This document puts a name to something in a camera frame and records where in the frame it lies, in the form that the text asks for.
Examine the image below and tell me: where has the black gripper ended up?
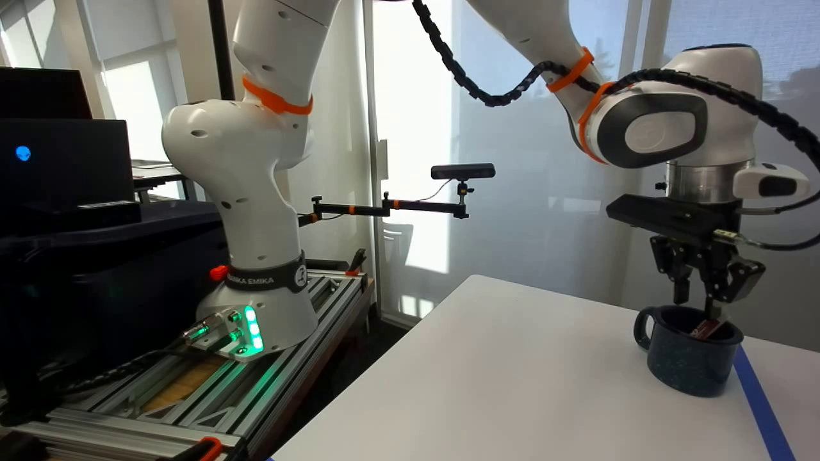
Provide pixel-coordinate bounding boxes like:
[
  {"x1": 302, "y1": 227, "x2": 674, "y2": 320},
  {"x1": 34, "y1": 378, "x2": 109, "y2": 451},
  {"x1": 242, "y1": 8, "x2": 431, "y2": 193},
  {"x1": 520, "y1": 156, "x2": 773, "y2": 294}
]
[{"x1": 604, "y1": 193, "x2": 770, "y2": 330}]

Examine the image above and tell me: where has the dark blue enamel mug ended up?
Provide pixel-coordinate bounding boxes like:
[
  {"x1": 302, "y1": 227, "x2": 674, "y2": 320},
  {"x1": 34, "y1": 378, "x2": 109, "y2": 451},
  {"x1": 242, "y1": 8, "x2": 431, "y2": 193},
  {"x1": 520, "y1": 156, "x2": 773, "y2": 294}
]
[{"x1": 634, "y1": 302, "x2": 747, "y2": 401}]

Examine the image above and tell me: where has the blue tape line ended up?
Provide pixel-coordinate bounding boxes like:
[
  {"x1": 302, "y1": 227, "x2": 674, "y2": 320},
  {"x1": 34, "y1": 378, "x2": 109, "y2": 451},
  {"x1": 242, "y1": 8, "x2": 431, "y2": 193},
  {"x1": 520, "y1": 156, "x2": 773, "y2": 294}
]
[{"x1": 732, "y1": 343, "x2": 800, "y2": 461}]

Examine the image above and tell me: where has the orange clamp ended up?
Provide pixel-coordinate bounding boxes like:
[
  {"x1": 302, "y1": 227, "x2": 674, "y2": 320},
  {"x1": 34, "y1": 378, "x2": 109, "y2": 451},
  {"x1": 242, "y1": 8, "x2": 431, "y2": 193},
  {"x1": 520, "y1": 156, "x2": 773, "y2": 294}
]
[{"x1": 193, "y1": 437, "x2": 228, "y2": 461}]

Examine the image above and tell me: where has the black monitor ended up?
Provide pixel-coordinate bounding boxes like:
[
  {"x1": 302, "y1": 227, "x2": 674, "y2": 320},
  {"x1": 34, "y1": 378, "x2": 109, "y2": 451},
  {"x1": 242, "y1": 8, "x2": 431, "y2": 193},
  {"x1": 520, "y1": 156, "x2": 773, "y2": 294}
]
[{"x1": 0, "y1": 66, "x2": 96, "y2": 124}]

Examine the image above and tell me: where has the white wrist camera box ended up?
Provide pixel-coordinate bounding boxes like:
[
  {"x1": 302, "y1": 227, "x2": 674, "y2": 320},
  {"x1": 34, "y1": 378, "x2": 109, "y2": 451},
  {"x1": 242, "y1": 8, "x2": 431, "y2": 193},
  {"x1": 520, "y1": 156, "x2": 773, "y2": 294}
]
[{"x1": 730, "y1": 160, "x2": 811, "y2": 205}]

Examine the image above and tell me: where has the orange strap on conduit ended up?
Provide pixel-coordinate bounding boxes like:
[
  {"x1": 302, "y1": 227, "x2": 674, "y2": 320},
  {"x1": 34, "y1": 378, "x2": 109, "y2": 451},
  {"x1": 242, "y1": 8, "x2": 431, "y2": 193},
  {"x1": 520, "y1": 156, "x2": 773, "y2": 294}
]
[{"x1": 545, "y1": 46, "x2": 598, "y2": 98}]

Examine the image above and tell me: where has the black bar camera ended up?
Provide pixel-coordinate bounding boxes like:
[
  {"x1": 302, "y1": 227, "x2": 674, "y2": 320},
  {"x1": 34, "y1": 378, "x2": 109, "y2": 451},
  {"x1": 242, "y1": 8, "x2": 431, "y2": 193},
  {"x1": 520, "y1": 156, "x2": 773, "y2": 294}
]
[{"x1": 428, "y1": 161, "x2": 501, "y2": 186}]

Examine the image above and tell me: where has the black corrugated cable conduit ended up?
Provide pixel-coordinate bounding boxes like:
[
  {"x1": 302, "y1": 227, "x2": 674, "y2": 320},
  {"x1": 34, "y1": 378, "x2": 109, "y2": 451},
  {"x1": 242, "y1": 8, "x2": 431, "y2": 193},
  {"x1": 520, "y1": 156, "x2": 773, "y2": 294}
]
[{"x1": 411, "y1": 0, "x2": 820, "y2": 168}]

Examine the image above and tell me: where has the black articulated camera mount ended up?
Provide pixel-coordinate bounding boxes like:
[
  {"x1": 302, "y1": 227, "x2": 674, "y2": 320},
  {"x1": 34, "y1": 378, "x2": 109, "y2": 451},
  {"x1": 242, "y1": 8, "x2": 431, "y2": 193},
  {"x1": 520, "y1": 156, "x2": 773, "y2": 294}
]
[{"x1": 298, "y1": 180, "x2": 475, "y2": 230}]

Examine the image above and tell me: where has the aluminium rail frame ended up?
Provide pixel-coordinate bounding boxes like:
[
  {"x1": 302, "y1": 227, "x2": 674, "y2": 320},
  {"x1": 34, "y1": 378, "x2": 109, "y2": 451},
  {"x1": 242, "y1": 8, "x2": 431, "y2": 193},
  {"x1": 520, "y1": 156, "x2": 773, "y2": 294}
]
[{"x1": 15, "y1": 268, "x2": 374, "y2": 461}]

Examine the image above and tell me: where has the orange strap on arm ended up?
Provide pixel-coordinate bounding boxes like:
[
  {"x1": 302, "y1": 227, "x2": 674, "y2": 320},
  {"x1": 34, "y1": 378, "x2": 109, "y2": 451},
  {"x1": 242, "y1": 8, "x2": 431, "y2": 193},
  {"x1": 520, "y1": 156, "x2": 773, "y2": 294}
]
[{"x1": 238, "y1": 75, "x2": 316, "y2": 122}]

